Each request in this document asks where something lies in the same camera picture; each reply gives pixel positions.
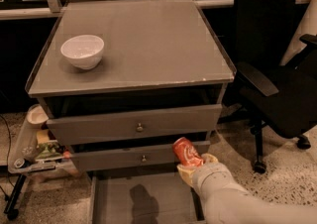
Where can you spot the white ceramic bowl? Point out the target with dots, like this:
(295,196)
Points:
(84,51)

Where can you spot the grey drawer cabinet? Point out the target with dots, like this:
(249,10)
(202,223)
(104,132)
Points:
(158,54)

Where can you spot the red coke can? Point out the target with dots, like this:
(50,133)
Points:
(186,153)

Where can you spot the grey top drawer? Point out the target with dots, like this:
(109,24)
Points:
(134,125)

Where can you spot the black office chair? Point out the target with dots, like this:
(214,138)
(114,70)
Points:
(283,97)

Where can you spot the black tray stand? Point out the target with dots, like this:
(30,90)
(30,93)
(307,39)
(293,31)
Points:
(10,209)

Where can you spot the grey bottom drawer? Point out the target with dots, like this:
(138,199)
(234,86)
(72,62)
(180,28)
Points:
(143,195)

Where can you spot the grey middle drawer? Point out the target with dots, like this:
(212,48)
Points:
(125,158)

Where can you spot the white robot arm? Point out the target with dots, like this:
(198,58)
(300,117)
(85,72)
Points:
(224,201)

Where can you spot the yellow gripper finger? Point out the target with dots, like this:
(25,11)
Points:
(186,173)
(209,159)

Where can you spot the green snack bag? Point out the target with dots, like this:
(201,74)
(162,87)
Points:
(49,150)

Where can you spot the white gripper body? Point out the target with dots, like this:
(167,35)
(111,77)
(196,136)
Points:
(208,175)

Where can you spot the grey drawer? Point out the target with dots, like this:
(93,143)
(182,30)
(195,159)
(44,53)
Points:
(125,158)
(143,195)
(134,125)

